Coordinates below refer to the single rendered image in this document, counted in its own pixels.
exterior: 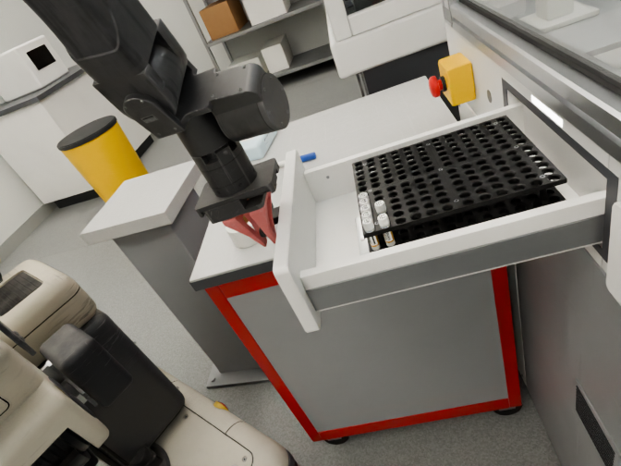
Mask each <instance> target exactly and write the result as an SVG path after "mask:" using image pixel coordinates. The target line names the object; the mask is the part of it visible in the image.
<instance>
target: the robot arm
mask: <svg viewBox="0 0 621 466"><path fill-rule="evenodd" d="M22 1H23V2H24V3H26V4H27V5H28V7H29V8H30V9H31V10H32V11H33V12H34V13H35V14H36V15H37V16H38V17H39V18H40V19H41V20H42V21H43V22H44V24H45V25H46V26H47V27H48V28H49V29H50V30H51V31H52V33H53V34H54V35H55V36H56V37H57V39H58V40H59V41H60V42H61V43H62V44H63V45H64V46H65V48H66V50H67V52H68V54H69V56H70V57H71V58H72V60H73V61H74V62H75V63H76V64H77V65H78V66H79V67H81V68H82V69H83V70H84V71H85V72H86V73H87V74H88V75H89V76H90V77H91V78H92V79H93V84H92V86H93V87H94V88H95V89H96V90H97V91H98V92H99V93H100V94H101V95H102V96H104V97H105V98H106V99H107V100H108V101H109V102H110V103H111V104H112V105H113V106H114V107H116V108H117V109H118V110H119V111H120V112H121V113H122V114H124V115H125V116H126V117H129V118H131V119H133V120H135V121H136V122H137V123H139V124H140V125H141V126H143V127H144V128H145V129H147V130H148V131H149V132H150V133H151V134H153V135H154V136H155V137H156V138H158V139H161V138H164V137H167V136H171V135H174V134H176V135H177V136H178V137H179V138H180V140H181V141H182V143H183V145H184V146H185V148H186V149H187V151H188V152H189V155H190V156H191V158H192V159H193V161H194V162H195V164H196V165H197V167H198V169H199V170H200V171H201V173H202V174H203V176H204V178H205V179H206V181H207V183H206V184H205V185H204V187H203V189H202V192H201V195H200V198H199V199H198V202H197V204H196V206H195V210H196V212H197V213H198V215H199V216H200V217H204V215H205V214H206V215H207V217H208V218H209V220H210V221H211V223H212V224H216V223H219V222H222V223H223V224H224V226H226V227H229V228H231V229H233V230H236V231H237V232H239V233H241V234H244V235H246V236H248V237H250V238H252V239H254V240H255V241H257V242H258V243H260V244H261V245H262V246H263V247H266V245H267V238H266V237H264V238H263V237H261V235H260V232H259V229H260V228H261V230H262V231H263V232H264V234H265V235H266V236H267V237H268V238H269V239H270V240H271V242H272V243H273V244H275V242H276V231H275V226H274V219H273V214H272V194H271V193H274V192H275V191H276V186H277V183H276V182H277V175H276V174H277V173H279V168H280V166H279V164H278V163H277V161H276V159H275V158H271V159H268V160H266V161H263V162H260V163H258V164H256V165H252V163H251V161H250V159H249V158H248V156H247V154H246V152H245V150H244V149H243V147H242V145H241V143H240V141H244V140H247V139H250V138H254V137H258V136H261V135H264V134H267V133H271V132H275V131H278V130H281V129H285V128H286V127H287V126H288V123H289V119H290V110H289V103H288V100H287V96H286V92H285V90H284V87H283V86H282V84H281V82H280V81H279V79H278V78H277V77H276V76H275V75H274V74H272V73H266V72H265V71H264V70H263V68H262V67H261V66H260V65H258V64H255V63H248V64H245V65H241V66H238V67H232V68H229V69H226V70H222V71H217V70H216V69H215V67H214V68H212V69H209V70H206V71H204V72H202V73H199V74H197V71H198V70H197V69H196V68H195V67H194V66H193V65H192V64H191V63H190V61H189V60H188V59H187V54H186V53H185V51H184V49H183V48H182V47H181V45H180V44H179V43H178V41H177V39H176V38H175V37H174V35H173V34H172V33H171V31H170V30H169V29H168V28H167V27H166V25H165V24H164V22H163V21H162V20H161V19H160V18H158V19H152V17H151V16H150V14H149V13H148V12H147V10H146V9H145V8H144V6H143V5H142V4H141V2H140V1H139V0H22ZM243 215H244V216H245V217H246V218H247V219H248V220H249V221H250V223H251V224H252V226H253V227H254V229H255V230H254V229H253V228H252V227H251V226H250V225H248V224H247V223H246V222H245V221H244V219H243Z"/></svg>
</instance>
